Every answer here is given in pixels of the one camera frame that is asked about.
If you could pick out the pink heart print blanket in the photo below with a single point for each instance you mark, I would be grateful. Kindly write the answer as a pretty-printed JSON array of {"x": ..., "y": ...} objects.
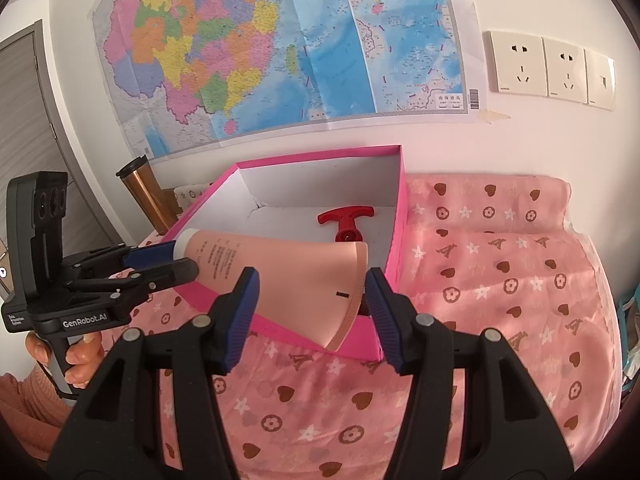
[{"x": 500, "y": 285}]

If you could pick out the copper tumbler black lid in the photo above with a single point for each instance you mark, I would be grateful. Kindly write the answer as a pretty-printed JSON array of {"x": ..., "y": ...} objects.
[{"x": 147, "y": 195}]

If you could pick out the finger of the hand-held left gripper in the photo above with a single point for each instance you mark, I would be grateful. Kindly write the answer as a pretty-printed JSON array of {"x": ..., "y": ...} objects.
[
  {"x": 170, "y": 274},
  {"x": 150, "y": 254}
]

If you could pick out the plain pink tube white cap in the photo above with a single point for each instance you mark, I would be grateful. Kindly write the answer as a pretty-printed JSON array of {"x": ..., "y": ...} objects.
[{"x": 300, "y": 290}]

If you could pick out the cream star print cloth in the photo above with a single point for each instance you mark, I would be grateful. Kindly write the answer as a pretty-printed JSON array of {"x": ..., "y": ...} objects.
[{"x": 192, "y": 195}]

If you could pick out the colourful wall map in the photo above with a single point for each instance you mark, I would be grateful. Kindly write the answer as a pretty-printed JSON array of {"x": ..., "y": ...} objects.
[{"x": 260, "y": 45}]

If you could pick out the beige tape strip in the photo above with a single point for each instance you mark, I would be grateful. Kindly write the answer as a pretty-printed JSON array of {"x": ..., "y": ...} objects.
[{"x": 495, "y": 116}]

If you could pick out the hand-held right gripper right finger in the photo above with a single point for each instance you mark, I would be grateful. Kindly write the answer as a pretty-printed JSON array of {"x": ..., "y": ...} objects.
[{"x": 385, "y": 325}]

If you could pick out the person's left hand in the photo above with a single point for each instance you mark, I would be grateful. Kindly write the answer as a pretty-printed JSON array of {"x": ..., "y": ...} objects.
[{"x": 82, "y": 360}]

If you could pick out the grey door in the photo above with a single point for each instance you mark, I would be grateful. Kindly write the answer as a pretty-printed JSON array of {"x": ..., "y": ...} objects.
[{"x": 30, "y": 110}]

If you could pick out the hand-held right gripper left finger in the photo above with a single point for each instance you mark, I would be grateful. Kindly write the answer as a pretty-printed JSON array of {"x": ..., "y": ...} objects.
[{"x": 240, "y": 325}]

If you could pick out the white wall socket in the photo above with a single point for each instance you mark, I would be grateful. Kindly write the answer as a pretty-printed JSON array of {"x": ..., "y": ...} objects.
[
  {"x": 566, "y": 72},
  {"x": 517, "y": 62}
]

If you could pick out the white wall switch plate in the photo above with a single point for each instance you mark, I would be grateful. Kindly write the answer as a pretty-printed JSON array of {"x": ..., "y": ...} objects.
[{"x": 600, "y": 80}]

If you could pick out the pink cardboard box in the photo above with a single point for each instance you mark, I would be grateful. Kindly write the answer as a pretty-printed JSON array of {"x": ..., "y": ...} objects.
[{"x": 395, "y": 260}]

